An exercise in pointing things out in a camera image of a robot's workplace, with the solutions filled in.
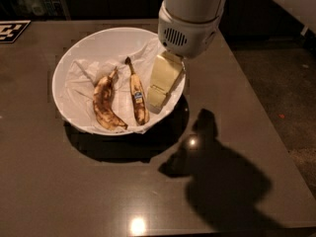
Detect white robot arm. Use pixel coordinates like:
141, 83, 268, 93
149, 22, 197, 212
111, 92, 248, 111
147, 0, 316, 111

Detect white bowl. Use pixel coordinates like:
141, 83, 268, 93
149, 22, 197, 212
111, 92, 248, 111
52, 28, 186, 136

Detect bottles on background shelf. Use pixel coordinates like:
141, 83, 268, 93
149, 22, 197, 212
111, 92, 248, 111
0, 0, 64, 18

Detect black white fiducial marker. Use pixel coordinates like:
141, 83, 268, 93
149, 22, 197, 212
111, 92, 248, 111
0, 20, 31, 43

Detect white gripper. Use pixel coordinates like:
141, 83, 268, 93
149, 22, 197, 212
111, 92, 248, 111
147, 4, 219, 112

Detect brown spotted curved banana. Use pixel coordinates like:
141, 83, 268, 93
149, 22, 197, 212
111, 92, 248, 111
93, 68, 127, 130

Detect straight banana with blue sticker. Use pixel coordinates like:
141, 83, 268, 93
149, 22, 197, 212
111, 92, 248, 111
124, 57, 150, 125

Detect white paper towel liner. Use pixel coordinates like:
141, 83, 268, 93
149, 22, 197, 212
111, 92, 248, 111
61, 38, 184, 135

